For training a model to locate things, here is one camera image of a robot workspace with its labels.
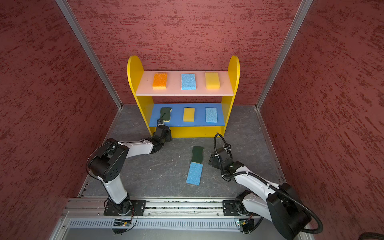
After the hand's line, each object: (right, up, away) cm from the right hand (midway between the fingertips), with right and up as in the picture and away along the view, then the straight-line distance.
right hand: (215, 163), depth 88 cm
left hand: (-33, +16, +11) cm, 38 cm away
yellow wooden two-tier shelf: (-16, +40, +34) cm, 55 cm away
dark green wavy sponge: (-33, +30, +12) cm, 46 cm away
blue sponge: (-2, +30, +6) cm, 31 cm away
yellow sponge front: (-17, +30, +6) cm, 35 cm away
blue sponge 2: (-13, -5, -3) cm, 14 cm away
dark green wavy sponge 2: (-11, +3, +4) cm, 12 cm away
